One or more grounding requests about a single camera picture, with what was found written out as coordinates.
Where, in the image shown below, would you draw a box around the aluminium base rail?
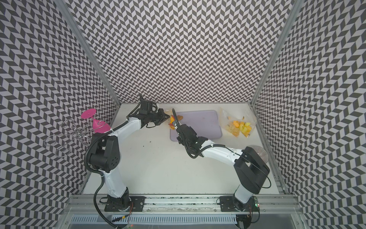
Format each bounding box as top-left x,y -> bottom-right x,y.
56,194 -> 308,229

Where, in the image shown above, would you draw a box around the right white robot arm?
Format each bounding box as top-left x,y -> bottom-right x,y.
173,121 -> 270,211

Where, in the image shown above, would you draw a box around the red metal tongs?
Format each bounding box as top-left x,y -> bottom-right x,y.
168,115 -> 175,130

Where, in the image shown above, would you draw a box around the pink plastic wine glass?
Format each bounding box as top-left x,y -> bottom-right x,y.
81,108 -> 111,133

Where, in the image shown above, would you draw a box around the chrome wire glass rack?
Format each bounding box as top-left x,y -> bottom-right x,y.
43,119 -> 91,158

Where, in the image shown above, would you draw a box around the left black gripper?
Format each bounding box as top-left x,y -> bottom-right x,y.
148,108 -> 171,126

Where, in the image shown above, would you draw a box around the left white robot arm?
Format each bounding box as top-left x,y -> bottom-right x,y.
84,99 -> 170,212

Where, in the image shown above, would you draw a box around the duck print resealable bag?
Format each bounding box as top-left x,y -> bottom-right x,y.
239,116 -> 254,138

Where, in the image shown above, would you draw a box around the lavender plastic tray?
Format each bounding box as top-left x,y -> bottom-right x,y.
176,110 -> 223,140

